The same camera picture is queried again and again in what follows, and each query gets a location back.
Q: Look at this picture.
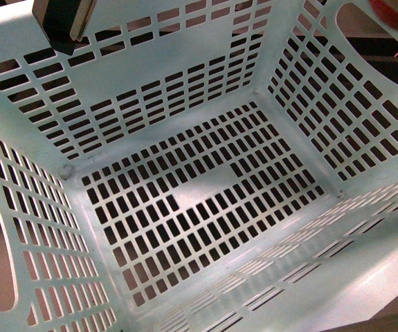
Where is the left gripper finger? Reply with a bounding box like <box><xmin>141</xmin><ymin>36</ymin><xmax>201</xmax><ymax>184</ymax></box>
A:
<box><xmin>32</xmin><ymin>0</ymin><xmax>95</xmax><ymax>55</ymax></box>

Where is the light blue plastic basket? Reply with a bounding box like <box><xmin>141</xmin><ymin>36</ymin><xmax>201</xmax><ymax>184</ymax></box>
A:
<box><xmin>0</xmin><ymin>1</ymin><xmax>398</xmax><ymax>331</ymax></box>

